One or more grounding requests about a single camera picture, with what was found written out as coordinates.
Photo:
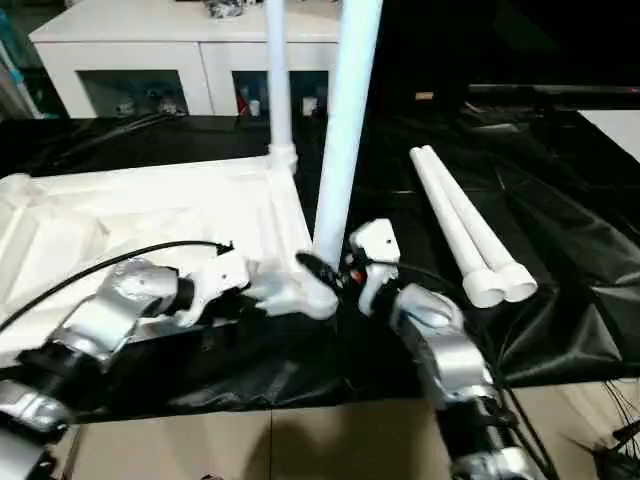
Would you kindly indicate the white plastic table top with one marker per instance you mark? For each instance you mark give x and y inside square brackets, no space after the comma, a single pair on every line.
[150,210]

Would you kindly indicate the white plastic table leg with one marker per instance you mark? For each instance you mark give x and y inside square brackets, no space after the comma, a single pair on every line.
[345,125]
[480,220]
[450,215]
[279,75]

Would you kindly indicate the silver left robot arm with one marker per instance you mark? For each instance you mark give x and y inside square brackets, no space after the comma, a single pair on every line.
[110,310]

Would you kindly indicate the black plastic mat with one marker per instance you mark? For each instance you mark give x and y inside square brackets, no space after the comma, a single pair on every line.
[300,370]

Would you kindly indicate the white small bottle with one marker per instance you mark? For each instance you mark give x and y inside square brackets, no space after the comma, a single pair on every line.
[255,107]
[309,106]

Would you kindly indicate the yellow label sticker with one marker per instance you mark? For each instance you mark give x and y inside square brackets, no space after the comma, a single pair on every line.
[423,95]

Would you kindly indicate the black tall cabinet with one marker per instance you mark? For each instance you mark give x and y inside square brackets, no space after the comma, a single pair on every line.
[415,45]

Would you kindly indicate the black long bar device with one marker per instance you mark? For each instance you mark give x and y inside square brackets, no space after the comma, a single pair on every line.
[550,89]

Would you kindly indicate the white glass-door cabinet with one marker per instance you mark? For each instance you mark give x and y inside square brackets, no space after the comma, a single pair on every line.
[125,50]

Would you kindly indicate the black white crumpled bundle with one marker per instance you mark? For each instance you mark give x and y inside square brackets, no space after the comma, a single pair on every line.
[225,7]

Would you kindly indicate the white flat board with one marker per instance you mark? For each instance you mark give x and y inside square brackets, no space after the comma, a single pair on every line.
[617,132]

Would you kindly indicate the teal white pole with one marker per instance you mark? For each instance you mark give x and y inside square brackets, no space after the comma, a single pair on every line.
[15,65]

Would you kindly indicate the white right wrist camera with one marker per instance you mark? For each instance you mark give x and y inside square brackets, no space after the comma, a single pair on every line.
[377,245]

